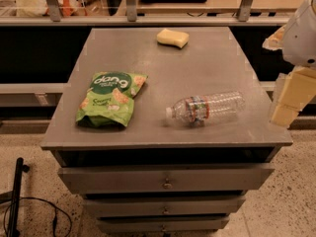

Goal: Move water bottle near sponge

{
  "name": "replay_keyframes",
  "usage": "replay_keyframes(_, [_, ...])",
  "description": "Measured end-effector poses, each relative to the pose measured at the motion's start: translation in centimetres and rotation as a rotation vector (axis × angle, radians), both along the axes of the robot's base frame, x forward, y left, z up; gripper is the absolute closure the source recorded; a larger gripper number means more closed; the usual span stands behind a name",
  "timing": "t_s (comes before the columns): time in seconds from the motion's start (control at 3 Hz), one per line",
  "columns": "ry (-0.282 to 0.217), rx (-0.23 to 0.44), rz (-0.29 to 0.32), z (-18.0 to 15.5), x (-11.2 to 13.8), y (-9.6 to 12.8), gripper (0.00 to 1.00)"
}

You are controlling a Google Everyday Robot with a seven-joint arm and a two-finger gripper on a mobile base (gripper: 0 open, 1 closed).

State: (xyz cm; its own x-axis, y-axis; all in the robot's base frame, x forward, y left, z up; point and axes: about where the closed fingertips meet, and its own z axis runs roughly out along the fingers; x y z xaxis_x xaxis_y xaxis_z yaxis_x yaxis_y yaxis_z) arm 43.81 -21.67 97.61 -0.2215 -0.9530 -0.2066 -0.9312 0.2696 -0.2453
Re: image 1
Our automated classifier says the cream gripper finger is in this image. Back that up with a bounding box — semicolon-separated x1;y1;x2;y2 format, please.
269;66;316;127
262;26;285;50

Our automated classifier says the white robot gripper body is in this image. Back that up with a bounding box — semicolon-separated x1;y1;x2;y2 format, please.
282;0;316;67

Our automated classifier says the clear plastic water bottle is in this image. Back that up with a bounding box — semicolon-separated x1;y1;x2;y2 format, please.
166;91;246;126

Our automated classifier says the yellow sponge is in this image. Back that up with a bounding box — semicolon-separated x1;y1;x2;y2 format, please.
156;29;190;48

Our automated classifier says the middle grey drawer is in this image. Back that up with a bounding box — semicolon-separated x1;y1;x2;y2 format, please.
84;196;245;217

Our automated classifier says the grey drawer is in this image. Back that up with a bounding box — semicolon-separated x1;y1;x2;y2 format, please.
84;196;245;217
97;216;229;233
58;163;274;195

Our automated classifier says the grey metal drawer cabinet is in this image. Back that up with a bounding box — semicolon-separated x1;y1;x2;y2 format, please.
42;27;291;233

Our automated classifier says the green dang snack bag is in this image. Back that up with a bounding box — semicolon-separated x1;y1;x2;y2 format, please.
76;72;147;127

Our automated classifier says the grey metal railing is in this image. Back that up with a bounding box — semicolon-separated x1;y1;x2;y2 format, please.
0;0;304;27

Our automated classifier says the bottom grey drawer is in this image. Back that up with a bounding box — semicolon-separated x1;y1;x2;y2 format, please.
97;216;229;233

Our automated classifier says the top grey drawer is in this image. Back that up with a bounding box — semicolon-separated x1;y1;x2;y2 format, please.
58;163;274;195

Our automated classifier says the black stand pole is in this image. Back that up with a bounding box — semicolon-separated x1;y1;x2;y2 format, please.
7;158;30;237

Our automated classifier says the black floor cable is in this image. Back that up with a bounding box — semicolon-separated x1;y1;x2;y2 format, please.
2;197;73;237

